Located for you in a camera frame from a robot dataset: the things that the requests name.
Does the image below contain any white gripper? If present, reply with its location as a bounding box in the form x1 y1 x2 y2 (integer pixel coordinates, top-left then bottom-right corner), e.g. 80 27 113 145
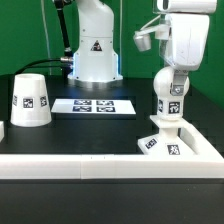
160 13 210 96

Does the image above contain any white lamp bulb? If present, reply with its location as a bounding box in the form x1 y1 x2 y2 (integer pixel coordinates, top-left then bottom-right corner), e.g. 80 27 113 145
153 66 190 120

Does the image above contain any white lamp base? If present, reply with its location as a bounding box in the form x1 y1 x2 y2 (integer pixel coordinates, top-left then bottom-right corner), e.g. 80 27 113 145
137 115 194 158

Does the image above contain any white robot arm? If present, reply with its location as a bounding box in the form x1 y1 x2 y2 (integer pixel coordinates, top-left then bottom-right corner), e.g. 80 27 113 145
68 0 217 96

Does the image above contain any white lamp shade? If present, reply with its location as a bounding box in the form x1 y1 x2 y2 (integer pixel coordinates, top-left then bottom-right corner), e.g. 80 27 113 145
11 73 51 127

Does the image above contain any white marker sheet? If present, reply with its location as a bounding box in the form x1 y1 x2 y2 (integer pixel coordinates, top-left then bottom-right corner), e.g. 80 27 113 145
51 99 136 115

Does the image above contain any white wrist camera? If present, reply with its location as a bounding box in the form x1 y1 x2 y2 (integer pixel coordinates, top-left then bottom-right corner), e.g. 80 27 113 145
133 24 169 52

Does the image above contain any white fence wall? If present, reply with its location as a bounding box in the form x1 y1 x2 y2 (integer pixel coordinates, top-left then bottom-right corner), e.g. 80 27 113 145
0 122 224 179

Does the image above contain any black cable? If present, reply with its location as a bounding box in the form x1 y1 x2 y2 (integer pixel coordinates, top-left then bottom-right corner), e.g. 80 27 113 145
13 0 75 76

